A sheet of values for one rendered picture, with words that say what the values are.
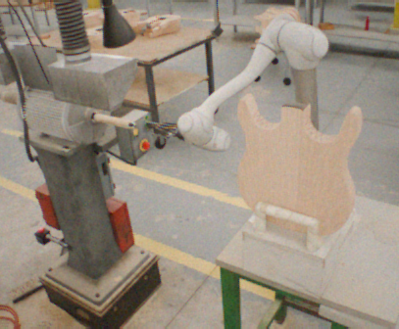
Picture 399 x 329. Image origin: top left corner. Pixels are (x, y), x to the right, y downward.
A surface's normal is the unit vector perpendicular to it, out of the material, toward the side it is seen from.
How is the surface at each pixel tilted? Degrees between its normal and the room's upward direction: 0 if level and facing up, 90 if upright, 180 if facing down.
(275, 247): 90
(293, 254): 90
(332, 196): 90
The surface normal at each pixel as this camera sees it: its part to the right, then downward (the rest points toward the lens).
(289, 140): -0.55, 0.47
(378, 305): -0.08, -0.85
